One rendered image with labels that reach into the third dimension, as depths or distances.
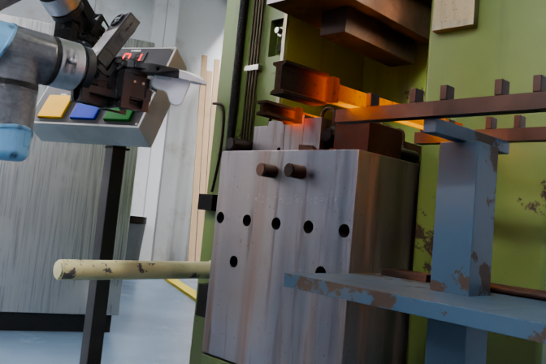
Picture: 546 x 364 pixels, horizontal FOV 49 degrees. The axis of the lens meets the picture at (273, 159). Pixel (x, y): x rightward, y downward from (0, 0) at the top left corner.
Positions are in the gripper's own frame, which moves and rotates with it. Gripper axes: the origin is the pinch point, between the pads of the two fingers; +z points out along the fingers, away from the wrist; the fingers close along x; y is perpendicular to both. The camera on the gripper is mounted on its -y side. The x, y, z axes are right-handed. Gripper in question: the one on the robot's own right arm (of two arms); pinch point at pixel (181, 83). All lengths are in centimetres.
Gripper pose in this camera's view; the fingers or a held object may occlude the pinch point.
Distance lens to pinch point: 109.2
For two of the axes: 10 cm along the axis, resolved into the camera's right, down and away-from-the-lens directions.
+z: 6.9, 1.3, 7.1
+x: 7.2, 0.0, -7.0
